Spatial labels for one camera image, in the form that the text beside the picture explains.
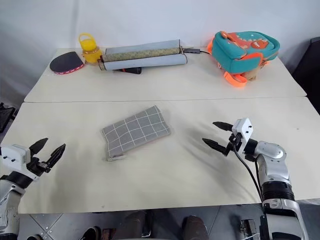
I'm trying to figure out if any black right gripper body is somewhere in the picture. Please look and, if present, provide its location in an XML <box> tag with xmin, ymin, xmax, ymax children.
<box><xmin>223</xmin><ymin>133</ymin><xmax>245</xmax><ymax>157</ymax></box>

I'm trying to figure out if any teal dinosaur kids backpack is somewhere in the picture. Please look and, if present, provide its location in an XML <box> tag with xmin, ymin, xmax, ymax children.
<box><xmin>207</xmin><ymin>30</ymin><xmax>281</xmax><ymax>89</ymax></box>

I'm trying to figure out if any black table tennis paddle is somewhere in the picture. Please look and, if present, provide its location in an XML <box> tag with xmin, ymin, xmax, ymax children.
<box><xmin>49</xmin><ymin>51</ymin><xmax>86</xmax><ymax>76</ymax></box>

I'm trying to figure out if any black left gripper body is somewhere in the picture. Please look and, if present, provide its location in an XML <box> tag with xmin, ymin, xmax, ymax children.
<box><xmin>25</xmin><ymin>155</ymin><xmax>52</xmax><ymax>177</ymax></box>

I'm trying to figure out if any black mesh object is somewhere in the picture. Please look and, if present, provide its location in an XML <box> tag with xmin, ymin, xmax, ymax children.
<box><xmin>0</xmin><ymin>102</ymin><xmax>17</xmax><ymax>134</ymax></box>

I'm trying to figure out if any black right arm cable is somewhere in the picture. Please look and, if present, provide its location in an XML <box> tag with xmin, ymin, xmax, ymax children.
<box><xmin>234</xmin><ymin>143</ymin><xmax>265</xmax><ymax>202</ymax></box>

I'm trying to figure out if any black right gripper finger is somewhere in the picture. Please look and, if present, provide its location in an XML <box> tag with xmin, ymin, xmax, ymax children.
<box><xmin>212</xmin><ymin>121</ymin><xmax>235</xmax><ymax>132</ymax></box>
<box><xmin>201</xmin><ymin>137</ymin><xmax>230</xmax><ymax>154</ymax></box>

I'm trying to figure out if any flat black and red object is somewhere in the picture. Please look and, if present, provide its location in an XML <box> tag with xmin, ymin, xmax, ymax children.
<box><xmin>113</xmin><ymin>66</ymin><xmax>143</xmax><ymax>75</ymax></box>

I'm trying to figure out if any yellow plastic bottle with handle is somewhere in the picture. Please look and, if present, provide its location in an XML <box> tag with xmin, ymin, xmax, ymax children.
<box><xmin>78</xmin><ymin>32</ymin><xmax>103</xmax><ymax>65</ymax></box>

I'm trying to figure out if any black shoe with white sole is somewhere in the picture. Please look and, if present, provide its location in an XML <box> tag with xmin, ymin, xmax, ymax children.
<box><xmin>82</xmin><ymin>225</ymin><xmax>102</xmax><ymax>240</ymax></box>

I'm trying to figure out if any small dark adapter with cable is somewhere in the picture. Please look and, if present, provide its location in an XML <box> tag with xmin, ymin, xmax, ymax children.
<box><xmin>183</xmin><ymin>47</ymin><xmax>214</xmax><ymax>55</ymax></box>

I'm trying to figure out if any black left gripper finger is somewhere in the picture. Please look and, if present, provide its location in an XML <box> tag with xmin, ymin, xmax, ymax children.
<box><xmin>46</xmin><ymin>143</ymin><xmax>67</xmax><ymax>169</ymax></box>
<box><xmin>28</xmin><ymin>137</ymin><xmax>49</xmax><ymax>158</ymax></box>

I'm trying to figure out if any dark rounded shape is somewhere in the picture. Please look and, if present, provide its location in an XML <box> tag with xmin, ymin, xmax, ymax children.
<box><xmin>183</xmin><ymin>215</ymin><xmax>210</xmax><ymax>240</ymax></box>

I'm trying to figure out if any olive patterned rolled mat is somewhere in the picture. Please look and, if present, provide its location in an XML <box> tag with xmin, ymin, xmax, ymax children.
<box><xmin>99</xmin><ymin>46</ymin><xmax>182</xmax><ymax>64</ymax></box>

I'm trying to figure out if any thick light blue rolled mat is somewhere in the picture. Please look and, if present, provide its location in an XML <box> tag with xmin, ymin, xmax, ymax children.
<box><xmin>100</xmin><ymin>53</ymin><xmax>188</xmax><ymax>72</ymax></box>

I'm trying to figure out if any grey checkered cloth pouch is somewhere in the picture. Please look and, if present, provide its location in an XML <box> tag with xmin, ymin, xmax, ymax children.
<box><xmin>100</xmin><ymin>104</ymin><xmax>173</xmax><ymax>162</ymax></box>

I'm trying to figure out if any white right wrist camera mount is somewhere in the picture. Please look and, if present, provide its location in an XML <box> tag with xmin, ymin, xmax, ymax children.
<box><xmin>231</xmin><ymin>117</ymin><xmax>254</xmax><ymax>154</ymax></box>

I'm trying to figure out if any black chair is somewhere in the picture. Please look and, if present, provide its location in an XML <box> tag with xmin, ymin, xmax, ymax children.
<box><xmin>291</xmin><ymin>36</ymin><xmax>320</xmax><ymax>101</ymax></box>

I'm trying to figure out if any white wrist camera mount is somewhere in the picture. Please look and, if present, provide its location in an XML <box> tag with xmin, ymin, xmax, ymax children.
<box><xmin>0</xmin><ymin>143</ymin><xmax>31</xmax><ymax>168</ymax></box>
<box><xmin>231</xmin><ymin>117</ymin><xmax>254</xmax><ymax>154</ymax></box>

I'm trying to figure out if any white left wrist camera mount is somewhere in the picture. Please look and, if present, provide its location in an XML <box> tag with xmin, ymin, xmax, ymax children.
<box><xmin>0</xmin><ymin>143</ymin><xmax>31</xmax><ymax>168</ymax></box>

